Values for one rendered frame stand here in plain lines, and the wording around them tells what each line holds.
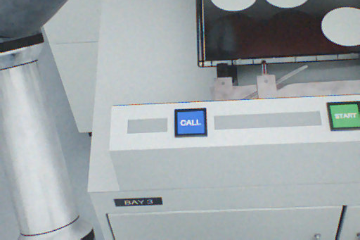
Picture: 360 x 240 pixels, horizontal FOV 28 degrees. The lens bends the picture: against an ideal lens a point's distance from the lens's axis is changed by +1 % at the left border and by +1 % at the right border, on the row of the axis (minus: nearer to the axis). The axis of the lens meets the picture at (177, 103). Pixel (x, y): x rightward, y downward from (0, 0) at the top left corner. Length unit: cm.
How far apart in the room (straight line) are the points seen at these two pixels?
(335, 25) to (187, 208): 46
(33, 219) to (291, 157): 46
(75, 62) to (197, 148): 88
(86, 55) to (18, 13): 110
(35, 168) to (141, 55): 56
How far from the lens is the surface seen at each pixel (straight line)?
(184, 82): 145
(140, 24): 156
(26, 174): 101
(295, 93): 135
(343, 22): 145
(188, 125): 121
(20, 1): 89
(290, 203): 138
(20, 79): 99
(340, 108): 124
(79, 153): 237
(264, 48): 139
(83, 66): 203
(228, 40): 141
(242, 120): 122
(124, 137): 121
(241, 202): 137
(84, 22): 189
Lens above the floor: 197
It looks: 54 degrees down
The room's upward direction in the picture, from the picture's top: 7 degrees counter-clockwise
